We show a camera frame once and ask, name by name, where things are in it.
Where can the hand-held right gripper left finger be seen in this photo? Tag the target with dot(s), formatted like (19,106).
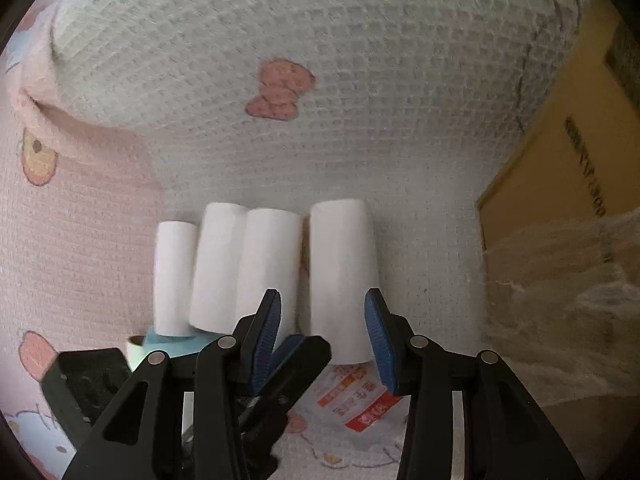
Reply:
(267,340)

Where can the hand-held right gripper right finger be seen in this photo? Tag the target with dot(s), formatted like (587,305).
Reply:
(380,345)

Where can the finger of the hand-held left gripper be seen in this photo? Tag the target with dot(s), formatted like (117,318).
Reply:
(305,360)

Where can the white red printed packet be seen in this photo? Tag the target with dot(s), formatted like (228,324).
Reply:
(360,400)

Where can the light blue box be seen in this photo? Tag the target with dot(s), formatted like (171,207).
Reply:
(170,344)

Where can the brown cardboard box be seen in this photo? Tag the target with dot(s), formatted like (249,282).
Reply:
(565,150)

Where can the small white round container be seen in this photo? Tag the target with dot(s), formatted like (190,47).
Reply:
(135,355)

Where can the pink printed blanket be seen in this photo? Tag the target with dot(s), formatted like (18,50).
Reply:
(75,240)

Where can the clear plastic bag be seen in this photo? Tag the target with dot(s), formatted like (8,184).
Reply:
(560,310)

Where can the white waffle blanket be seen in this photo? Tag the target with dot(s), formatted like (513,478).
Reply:
(325,85)

